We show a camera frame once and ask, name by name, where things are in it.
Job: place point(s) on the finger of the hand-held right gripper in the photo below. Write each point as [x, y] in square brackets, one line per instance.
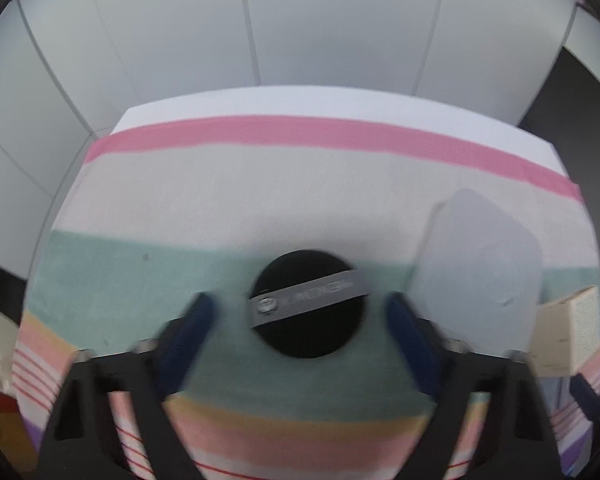
[587, 396]

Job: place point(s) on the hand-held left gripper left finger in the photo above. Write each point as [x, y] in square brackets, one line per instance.
[187, 340]

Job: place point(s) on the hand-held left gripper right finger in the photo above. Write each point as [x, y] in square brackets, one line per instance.
[412, 340]

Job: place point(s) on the black powder puff grey ribbon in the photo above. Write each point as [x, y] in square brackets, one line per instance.
[307, 302]

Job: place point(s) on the beige cube box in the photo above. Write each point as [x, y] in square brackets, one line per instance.
[572, 335]

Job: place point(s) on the white square plastic lid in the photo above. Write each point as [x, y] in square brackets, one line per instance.
[480, 270]

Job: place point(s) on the striped pastel table cloth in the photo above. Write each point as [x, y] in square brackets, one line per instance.
[240, 210]

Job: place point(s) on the brown cardboard box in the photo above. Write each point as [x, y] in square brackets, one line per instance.
[2, 422]

